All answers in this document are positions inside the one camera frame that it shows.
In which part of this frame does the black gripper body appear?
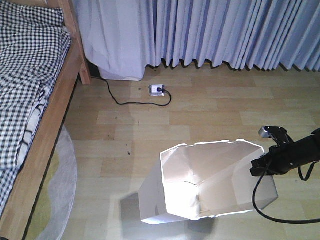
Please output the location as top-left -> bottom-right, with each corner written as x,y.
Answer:
250,146 -> 298,177

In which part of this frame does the white plastic trash bin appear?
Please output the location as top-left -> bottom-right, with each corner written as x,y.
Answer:
138,139 -> 278,225

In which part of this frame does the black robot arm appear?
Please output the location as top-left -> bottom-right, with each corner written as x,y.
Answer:
250,126 -> 320,177

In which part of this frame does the light blue pleated curtain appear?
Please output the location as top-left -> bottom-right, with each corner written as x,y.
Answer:
138,0 -> 320,71

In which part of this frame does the floor power socket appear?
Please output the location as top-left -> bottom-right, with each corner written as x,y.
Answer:
148,84 -> 165,97

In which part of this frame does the white sheer curtain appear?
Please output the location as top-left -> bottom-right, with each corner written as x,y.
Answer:
73,0 -> 157,81

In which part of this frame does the round grey yellow rug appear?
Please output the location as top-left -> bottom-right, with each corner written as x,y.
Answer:
24,127 -> 78,240

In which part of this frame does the black white checkered bedding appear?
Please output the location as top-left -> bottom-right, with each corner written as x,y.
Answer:
0,0 -> 72,209

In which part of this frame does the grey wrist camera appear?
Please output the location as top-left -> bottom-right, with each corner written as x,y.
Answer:
258,126 -> 294,146

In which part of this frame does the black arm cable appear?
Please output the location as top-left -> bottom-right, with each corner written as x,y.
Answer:
252,159 -> 320,224

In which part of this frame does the black power cord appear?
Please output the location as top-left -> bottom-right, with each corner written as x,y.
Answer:
91,76 -> 173,108

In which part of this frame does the wooden bed frame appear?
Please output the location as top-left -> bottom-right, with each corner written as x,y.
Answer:
0,0 -> 91,240

